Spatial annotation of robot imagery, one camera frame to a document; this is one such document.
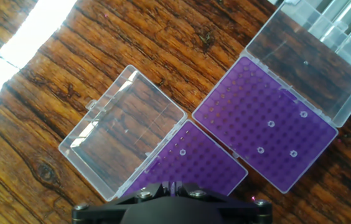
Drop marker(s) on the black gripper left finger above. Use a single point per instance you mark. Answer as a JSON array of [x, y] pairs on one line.
[[107, 208]]

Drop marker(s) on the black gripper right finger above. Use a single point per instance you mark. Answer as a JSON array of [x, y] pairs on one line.
[[241, 209]]

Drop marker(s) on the purple pipette tip box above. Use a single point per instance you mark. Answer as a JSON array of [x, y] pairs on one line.
[[125, 130], [241, 130]]

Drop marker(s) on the brown wooden board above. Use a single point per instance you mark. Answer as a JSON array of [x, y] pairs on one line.
[[116, 37]]

